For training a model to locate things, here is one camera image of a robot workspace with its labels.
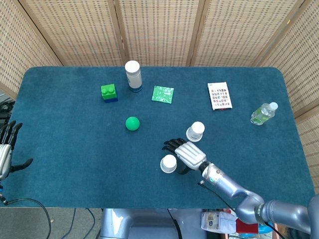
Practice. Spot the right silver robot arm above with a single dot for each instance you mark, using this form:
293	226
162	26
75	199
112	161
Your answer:
231	186

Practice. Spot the woven wooden folding screen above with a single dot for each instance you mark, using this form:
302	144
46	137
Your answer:
159	30

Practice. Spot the blue round stool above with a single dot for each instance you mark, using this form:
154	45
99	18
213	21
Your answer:
265	228

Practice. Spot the white cylindrical canister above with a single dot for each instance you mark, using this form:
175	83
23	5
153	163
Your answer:
133	77

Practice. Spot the white printed card box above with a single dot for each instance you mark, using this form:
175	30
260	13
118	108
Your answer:
220	95

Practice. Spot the grey robot torso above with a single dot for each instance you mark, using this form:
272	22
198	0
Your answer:
149	224

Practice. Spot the green ball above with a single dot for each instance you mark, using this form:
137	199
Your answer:
132	123

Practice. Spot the blue toy building block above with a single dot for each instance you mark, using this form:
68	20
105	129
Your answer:
111	100

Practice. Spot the clear plastic water bottle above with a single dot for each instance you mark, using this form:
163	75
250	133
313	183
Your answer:
263	114

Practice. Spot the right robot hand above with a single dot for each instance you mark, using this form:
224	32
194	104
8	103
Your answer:
190	155

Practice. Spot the white tissue pack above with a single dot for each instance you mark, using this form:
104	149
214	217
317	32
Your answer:
218	222

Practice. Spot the blue table cloth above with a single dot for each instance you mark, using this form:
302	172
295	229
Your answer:
74	154

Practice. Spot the red box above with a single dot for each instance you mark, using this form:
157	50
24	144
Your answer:
246	226

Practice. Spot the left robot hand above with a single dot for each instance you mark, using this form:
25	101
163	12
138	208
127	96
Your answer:
5	156

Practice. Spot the green toy building block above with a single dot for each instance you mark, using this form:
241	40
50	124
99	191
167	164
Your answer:
108	91

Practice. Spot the paper cup with blue flower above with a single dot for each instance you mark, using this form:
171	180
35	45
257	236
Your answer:
168	163

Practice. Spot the black equipment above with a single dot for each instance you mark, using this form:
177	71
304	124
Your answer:
6	110

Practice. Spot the green foil packet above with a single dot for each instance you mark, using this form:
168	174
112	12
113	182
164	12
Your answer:
162	94

